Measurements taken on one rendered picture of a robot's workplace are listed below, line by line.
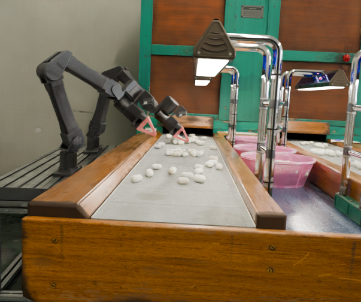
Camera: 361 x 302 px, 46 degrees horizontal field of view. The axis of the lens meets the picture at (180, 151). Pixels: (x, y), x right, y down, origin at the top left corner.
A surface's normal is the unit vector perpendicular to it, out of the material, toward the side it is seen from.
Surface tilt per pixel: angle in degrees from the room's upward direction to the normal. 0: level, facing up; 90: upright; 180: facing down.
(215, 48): 90
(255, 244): 90
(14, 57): 90
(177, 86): 90
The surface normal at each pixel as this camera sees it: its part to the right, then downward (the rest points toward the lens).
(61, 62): 0.61, 0.13
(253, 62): -0.04, 0.12
